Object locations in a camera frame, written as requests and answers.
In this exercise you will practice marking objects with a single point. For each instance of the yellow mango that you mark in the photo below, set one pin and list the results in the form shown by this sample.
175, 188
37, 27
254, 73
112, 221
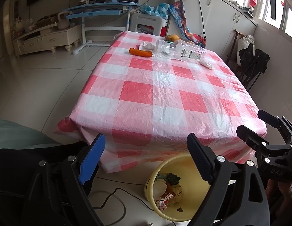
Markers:
172, 37

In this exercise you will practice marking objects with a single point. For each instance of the white plastic stool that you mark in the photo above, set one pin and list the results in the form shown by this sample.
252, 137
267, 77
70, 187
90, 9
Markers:
146, 18

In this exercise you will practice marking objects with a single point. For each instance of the blue study desk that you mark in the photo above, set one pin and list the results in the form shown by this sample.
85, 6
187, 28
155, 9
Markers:
99, 13

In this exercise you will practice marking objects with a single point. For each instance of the white cabinet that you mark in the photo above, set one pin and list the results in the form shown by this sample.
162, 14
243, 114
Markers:
221, 26

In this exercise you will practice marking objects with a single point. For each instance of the person's right hand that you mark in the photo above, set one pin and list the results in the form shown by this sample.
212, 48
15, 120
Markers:
281, 193

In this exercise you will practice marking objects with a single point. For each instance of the blue plastic bag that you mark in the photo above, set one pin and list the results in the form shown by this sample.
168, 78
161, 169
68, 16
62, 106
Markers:
157, 10

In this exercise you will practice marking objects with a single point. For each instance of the small white tissue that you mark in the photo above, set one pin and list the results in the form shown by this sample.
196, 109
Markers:
207, 65

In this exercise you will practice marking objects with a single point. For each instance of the red white checkered tablecloth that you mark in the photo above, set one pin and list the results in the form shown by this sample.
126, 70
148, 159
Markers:
148, 94

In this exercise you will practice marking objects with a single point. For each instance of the black folding chair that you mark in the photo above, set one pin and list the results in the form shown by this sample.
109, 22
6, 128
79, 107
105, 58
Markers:
254, 58

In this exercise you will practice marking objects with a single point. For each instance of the large white tissue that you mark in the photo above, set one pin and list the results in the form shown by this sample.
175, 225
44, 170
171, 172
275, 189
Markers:
147, 46

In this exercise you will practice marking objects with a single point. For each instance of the cream television stand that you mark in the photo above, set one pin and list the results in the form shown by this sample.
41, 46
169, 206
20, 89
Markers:
47, 40

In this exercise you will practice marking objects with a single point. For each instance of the window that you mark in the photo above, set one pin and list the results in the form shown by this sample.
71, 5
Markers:
289, 16

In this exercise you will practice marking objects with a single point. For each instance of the colourful printed kite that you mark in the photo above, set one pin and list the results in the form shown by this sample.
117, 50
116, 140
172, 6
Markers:
181, 21

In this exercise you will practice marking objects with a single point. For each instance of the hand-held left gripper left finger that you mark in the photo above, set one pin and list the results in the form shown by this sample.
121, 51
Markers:
91, 160

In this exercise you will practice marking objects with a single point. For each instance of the yellow plastic bin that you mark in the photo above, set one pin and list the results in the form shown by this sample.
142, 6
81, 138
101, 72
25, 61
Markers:
179, 163

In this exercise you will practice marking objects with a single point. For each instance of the orange carrot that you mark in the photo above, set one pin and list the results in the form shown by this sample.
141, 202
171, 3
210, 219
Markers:
141, 51

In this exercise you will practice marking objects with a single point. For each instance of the grey sneaker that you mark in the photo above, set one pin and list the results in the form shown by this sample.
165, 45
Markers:
247, 11

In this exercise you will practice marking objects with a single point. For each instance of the pale green cloth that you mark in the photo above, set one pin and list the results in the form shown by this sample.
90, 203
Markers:
14, 134

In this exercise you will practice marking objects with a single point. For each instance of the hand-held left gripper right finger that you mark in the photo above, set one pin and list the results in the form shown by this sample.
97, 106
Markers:
200, 160

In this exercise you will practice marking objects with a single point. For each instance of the person's left leg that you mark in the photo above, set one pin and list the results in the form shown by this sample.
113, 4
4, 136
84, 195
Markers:
14, 169

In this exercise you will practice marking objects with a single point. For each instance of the dark wooden chair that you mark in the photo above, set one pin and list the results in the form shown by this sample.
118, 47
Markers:
233, 56

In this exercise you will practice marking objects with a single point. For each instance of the red plastic container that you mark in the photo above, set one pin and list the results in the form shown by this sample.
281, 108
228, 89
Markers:
164, 31

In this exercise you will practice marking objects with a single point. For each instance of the white sack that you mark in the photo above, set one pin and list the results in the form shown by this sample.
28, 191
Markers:
247, 41

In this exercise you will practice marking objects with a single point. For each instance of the white sneaker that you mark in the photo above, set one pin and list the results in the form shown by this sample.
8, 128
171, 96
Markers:
234, 4

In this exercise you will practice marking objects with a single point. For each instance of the crumpled beige tissue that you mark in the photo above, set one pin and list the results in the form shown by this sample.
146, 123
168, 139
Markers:
177, 193

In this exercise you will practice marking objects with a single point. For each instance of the beige kettlebell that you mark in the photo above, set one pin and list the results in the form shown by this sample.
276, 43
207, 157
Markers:
63, 23

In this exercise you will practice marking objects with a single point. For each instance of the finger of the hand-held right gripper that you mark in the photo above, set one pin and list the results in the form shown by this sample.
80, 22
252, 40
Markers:
250, 137
268, 120

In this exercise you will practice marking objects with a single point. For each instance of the red snack wrapper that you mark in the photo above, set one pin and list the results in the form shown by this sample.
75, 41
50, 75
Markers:
164, 200

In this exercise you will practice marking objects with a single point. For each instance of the plastic bags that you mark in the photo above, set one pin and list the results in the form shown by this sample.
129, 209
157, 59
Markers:
23, 26

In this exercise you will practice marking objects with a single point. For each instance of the long black hanging garment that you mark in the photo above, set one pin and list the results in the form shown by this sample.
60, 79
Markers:
272, 4

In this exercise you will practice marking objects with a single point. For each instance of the clear plastic bottle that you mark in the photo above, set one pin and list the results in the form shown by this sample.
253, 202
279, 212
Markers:
183, 51

